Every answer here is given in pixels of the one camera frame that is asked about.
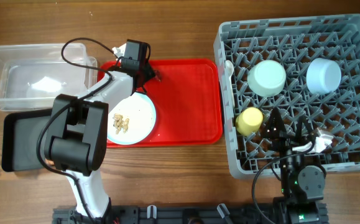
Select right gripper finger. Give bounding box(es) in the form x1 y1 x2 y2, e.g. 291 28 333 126
264 108 287 140
295 118 313 140

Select yellow cup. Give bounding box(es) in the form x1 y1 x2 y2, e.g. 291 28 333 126
235 107 264 136

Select light blue bowl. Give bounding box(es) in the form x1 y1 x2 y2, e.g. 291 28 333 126
306 58 342 95

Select green bowl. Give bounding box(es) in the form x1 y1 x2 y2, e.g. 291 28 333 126
247 60 286 97

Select white plastic spoon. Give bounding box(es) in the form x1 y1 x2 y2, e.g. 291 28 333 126
224 60 235 108

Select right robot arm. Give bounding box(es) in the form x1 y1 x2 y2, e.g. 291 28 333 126
262 108 326 223

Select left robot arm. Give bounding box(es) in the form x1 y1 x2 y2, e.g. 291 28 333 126
36 58 156 223

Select grey dishwasher rack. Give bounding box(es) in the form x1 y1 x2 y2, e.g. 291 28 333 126
213 14 360 179

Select light blue plate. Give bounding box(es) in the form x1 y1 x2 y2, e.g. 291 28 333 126
107 93 157 145

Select red serving tray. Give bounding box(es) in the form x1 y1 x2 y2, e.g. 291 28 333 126
107 59 223 148

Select brown food scraps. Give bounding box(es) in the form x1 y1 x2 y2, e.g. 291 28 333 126
113 113 129 134

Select clear plastic bin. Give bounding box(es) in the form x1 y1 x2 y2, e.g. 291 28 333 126
0 43 98 111

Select black tray bin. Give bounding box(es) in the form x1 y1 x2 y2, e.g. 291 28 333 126
1 109 52 172

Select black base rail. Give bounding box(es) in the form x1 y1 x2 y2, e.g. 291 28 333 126
52 203 329 224

